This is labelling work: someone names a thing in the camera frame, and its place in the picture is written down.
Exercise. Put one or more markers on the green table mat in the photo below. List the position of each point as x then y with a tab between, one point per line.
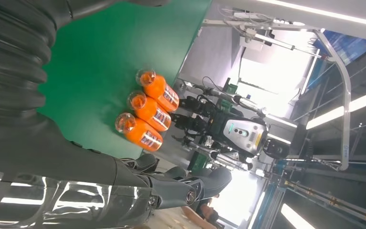
107	47

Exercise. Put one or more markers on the blue wall banner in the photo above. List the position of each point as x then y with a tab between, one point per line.
347	45

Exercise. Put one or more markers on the metal rail yellow brackets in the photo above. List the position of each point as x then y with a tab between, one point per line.
328	199

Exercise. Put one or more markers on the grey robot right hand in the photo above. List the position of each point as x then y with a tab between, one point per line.
60	164

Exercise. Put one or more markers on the white wall light strip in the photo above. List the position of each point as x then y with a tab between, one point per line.
328	14

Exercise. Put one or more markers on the green plastic crate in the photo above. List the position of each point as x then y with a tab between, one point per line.
198	162

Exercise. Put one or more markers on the ceiling light panel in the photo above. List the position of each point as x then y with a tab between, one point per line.
337	112
296	218

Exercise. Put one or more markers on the person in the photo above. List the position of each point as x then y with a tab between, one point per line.
213	216

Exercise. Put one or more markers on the white gantry frame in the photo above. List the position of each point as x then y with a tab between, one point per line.
345	94

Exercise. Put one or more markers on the orange bottle clear cap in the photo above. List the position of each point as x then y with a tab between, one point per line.
157	90
150	110
138	132

